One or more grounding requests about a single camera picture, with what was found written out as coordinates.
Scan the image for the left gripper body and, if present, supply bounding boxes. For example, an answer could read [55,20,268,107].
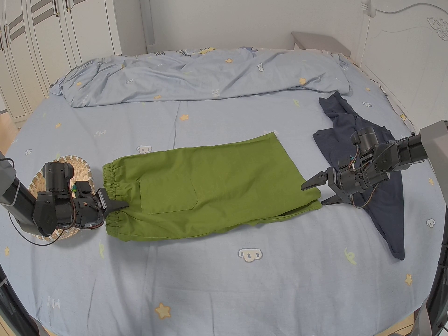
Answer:
[73,188,108,230]

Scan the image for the dark blue garment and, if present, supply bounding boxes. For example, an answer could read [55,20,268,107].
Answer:
[312,90,406,261]

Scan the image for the pale blue quilt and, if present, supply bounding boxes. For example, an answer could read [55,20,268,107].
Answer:
[48,46,354,108]

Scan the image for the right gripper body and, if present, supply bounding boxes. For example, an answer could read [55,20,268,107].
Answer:
[325,166,390,204]

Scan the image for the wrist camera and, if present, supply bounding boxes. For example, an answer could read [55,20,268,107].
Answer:
[338,154,363,174]
[72,181,92,199]

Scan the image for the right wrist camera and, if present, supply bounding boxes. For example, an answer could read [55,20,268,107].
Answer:
[338,154,363,174]

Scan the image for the green shorts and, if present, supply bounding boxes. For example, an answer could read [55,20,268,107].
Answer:
[102,133,322,240]

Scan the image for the white wardrobe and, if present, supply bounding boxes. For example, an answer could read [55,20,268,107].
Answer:
[0,0,123,121]

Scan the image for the bed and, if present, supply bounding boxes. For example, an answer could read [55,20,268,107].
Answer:
[0,0,448,336]

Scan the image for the white vertical pipe cover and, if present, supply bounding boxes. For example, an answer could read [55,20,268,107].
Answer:
[137,0,157,53]

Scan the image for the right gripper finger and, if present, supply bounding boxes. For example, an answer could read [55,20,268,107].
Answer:
[321,193,349,206]
[301,170,330,191]

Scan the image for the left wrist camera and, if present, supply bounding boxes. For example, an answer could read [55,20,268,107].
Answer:
[72,181,92,199]

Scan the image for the round woven basket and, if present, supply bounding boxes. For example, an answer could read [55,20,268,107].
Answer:
[27,155,94,241]

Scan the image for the grey bedside table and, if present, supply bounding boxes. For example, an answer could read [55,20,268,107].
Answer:
[291,31,351,57]

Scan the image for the black cable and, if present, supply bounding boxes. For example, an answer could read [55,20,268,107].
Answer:
[10,219,76,247]

